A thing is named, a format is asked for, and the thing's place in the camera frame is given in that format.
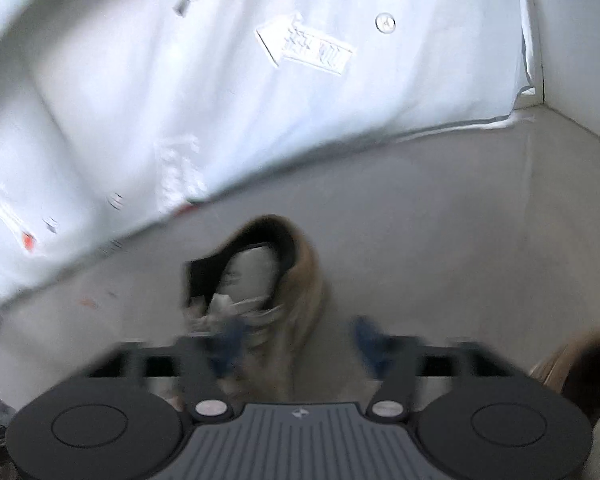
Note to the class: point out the beige sneaker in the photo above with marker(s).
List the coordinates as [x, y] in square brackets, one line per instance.
[305, 300]
[560, 365]

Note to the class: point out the white printed curtain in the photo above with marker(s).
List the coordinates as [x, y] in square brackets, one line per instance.
[180, 110]

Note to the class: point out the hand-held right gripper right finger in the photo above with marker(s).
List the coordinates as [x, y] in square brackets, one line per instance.
[372, 345]

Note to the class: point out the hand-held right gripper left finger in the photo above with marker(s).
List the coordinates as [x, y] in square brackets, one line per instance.
[230, 347]

